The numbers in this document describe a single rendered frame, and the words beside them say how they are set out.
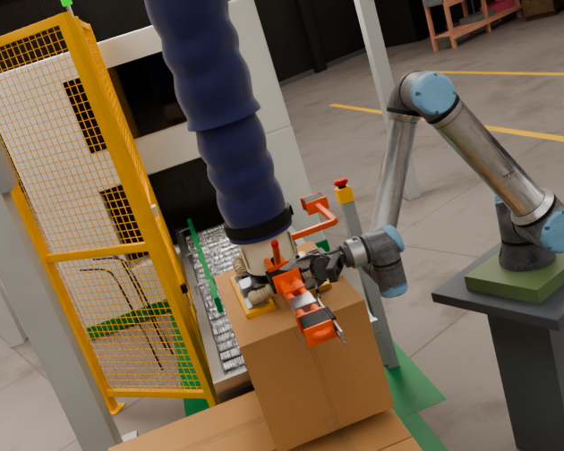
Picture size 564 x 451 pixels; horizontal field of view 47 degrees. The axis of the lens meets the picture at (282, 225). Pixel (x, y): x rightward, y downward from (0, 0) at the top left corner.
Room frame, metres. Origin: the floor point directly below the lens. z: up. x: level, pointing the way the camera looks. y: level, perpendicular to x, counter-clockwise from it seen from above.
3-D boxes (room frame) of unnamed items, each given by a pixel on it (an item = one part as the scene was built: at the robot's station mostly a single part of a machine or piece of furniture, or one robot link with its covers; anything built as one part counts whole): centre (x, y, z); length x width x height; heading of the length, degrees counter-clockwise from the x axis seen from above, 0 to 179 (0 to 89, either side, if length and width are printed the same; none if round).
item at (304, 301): (1.61, 0.01, 1.12); 0.07 x 0.07 x 0.04; 8
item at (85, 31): (4.02, 0.75, 1.05); 1.17 x 0.10 x 2.10; 8
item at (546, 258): (2.09, -0.79, 0.85); 0.19 x 0.19 x 0.10
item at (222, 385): (2.32, 0.10, 0.58); 0.70 x 0.03 x 0.06; 98
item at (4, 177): (2.94, 1.10, 1.62); 0.20 x 0.05 x 0.30; 8
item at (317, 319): (1.47, 0.00, 1.12); 0.08 x 0.07 x 0.05; 8
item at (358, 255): (1.84, -0.18, 1.13); 0.09 x 0.05 x 0.10; 8
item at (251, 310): (2.06, 0.17, 1.03); 0.34 x 0.10 x 0.05; 8
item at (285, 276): (1.82, 0.04, 1.13); 0.10 x 0.08 x 0.06; 98
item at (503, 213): (2.08, -0.80, 0.99); 0.17 x 0.15 x 0.18; 6
